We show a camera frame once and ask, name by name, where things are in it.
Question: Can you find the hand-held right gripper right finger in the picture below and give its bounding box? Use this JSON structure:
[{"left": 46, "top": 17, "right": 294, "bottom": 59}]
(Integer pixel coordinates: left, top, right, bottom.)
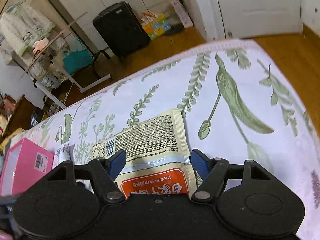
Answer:
[{"left": 190, "top": 149, "right": 272, "bottom": 204}]

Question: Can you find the white printed long box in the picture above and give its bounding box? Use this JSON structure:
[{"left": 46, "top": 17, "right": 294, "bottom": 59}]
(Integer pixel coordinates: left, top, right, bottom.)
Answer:
[{"left": 170, "top": 0, "right": 194, "bottom": 29}]

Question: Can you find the beige snack bag orange label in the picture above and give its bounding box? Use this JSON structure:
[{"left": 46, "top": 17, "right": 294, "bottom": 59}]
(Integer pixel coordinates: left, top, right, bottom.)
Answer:
[{"left": 91, "top": 108, "right": 198, "bottom": 200}]

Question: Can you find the black suitcase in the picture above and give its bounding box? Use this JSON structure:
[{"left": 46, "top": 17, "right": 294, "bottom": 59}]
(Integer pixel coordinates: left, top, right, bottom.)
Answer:
[{"left": 92, "top": 1, "right": 151, "bottom": 58}]

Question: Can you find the pack of paper rolls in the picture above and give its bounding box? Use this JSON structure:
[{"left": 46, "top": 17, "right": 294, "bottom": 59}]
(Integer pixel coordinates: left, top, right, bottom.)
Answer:
[{"left": 0, "top": 4, "right": 56, "bottom": 57}]

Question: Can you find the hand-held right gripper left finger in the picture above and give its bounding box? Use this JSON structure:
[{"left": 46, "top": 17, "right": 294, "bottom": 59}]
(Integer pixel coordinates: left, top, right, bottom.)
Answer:
[{"left": 46, "top": 149, "right": 126, "bottom": 204}]

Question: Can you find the pink cardboard box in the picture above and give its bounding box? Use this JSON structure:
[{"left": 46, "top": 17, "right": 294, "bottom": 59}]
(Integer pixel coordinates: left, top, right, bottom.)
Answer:
[{"left": 0, "top": 137, "right": 55, "bottom": 197}]

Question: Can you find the teal tote bag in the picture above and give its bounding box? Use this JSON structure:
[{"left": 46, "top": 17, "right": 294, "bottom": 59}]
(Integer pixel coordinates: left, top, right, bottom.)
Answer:
[{"left": 62, "top": 38, "right": 94, "bottom": 75}]

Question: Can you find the white chocolate ball snack packet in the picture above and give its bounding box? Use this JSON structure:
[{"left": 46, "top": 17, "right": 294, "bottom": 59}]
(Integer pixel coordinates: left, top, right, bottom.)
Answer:
[{"left": 55, "top": 142, "right": 72, "bottom": 163}]

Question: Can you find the white door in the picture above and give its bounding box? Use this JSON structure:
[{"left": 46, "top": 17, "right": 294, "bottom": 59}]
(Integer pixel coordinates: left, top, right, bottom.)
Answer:
[{"left": 212, "top": 0, "right": 303, "bottom": 40}]

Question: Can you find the colourful snack carton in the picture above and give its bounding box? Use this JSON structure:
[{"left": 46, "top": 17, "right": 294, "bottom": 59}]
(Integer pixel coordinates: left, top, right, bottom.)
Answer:
[{"left": 139, "top": 12, "right": 173, "bottom": 41}]

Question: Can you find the floral bed sheet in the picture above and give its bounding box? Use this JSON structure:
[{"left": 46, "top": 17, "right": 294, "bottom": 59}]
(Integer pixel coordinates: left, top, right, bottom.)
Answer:
[{"left": 24, "top": 39, "right": 320, "bottom": 240}]

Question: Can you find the white metal frame table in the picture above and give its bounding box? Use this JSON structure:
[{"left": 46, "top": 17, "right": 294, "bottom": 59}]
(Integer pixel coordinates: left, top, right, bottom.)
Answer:
[{"left": 20, "top": 12, "right": 112, "bottom": 108}]

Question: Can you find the wooden cabinet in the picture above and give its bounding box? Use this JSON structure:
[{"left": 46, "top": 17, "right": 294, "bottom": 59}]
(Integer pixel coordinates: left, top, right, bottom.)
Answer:
[{"left": 0, "top": 94, "right": 46, "bottom": 137}]

